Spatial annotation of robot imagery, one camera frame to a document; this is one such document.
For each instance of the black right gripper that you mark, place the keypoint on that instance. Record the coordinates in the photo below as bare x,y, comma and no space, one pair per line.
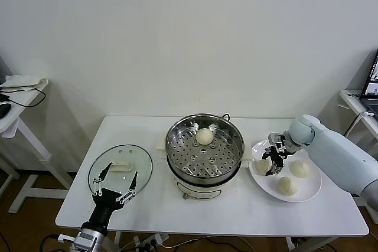
279,154

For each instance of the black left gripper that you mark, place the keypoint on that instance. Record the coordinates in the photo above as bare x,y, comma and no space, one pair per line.
107,202

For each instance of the white steamed baozi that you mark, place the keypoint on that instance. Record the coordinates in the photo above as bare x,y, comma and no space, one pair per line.
204,137
300,168
288,186
261,168

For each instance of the round glass pot lid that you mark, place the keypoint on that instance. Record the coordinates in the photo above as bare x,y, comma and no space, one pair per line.
141,157

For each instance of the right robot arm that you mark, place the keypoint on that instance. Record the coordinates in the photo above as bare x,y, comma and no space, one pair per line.
339,157

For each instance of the perforated steel steamer basket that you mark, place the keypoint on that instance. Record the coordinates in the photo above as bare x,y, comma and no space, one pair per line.
189,151

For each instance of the steel steamer pot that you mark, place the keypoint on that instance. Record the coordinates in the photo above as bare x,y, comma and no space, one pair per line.
200,190

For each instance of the white round plate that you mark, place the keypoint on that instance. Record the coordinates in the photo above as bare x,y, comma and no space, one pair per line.
260,181

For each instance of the white table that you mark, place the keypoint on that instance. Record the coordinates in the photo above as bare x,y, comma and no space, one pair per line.
147,213

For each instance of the white power strip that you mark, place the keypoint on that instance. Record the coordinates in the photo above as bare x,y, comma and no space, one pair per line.
152,240

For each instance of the white side desk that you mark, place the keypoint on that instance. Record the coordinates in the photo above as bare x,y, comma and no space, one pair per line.
351,100
16,116

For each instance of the black open laptop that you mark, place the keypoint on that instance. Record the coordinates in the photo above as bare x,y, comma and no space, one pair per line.
372,92

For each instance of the black computer mouse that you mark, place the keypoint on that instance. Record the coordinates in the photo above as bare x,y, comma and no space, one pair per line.
4,110

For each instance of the white crumpled cloth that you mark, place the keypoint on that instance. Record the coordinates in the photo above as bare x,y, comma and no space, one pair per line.
20,80

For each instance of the grey monitor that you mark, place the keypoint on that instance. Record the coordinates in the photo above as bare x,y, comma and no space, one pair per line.
2,69

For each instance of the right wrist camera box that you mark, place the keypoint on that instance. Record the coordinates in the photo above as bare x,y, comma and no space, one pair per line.
275,139

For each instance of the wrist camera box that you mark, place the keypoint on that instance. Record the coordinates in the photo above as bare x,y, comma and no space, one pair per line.
275,139
85,238

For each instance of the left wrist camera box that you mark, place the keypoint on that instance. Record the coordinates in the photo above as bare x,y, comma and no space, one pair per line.
85,238

